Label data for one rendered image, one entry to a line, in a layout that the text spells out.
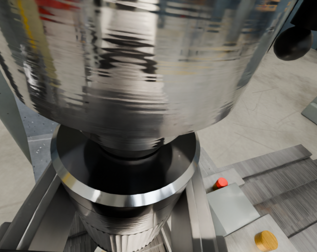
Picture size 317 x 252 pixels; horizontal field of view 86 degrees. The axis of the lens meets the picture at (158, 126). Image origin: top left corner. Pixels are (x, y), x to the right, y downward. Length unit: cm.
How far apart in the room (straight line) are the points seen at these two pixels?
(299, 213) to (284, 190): 5
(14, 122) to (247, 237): 56
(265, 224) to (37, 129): 49
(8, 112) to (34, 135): 9
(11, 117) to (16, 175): 115
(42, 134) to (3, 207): 114
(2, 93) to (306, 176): 79
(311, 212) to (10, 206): 154
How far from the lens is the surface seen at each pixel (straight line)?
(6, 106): 54
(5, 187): 167
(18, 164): 174
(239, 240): 31
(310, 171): 67
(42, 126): 49
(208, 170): 39
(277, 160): 62
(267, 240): 31
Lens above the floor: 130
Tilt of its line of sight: 44 degrees down
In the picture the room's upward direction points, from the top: 12 degrees clockwise
